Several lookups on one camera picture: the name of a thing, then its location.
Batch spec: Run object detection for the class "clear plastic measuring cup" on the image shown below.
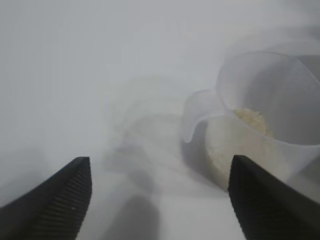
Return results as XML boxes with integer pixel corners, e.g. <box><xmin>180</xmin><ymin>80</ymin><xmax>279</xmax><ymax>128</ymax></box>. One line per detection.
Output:
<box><xmin>181</xmin><ymin>51</ymin><xmax>320</xmax><ymax>193</ymax></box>

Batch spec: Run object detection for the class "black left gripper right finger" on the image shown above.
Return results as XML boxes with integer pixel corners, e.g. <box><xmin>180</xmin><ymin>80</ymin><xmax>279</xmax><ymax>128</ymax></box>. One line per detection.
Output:
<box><xmin>227</xmin><ymin>154</ymin><xmax>320</xmax><ymax>240</ymax></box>

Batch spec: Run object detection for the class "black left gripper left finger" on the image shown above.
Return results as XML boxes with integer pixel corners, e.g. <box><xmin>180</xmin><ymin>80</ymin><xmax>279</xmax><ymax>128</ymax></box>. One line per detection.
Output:
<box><xmin>0</xmin><ymin>156</ymin><xmax>93</xmax><ymax>240</ymax></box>

